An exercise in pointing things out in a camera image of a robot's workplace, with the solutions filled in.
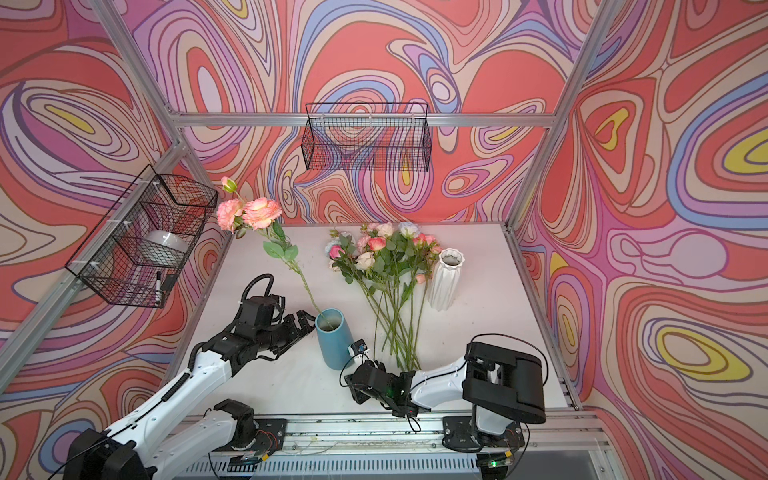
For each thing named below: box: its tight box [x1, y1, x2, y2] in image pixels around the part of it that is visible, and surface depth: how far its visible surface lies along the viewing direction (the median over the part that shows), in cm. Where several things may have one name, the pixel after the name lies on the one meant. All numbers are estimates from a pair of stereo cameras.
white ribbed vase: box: [427, 248, 465, 311], surface depth 84 cm
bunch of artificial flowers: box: [325, 223, 443, 371], surface depth 103 cm
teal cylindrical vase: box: [315, 308, 354, 370], surface depth 76 cm
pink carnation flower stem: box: [217, 177, 335, 329], surface depth 63 cm
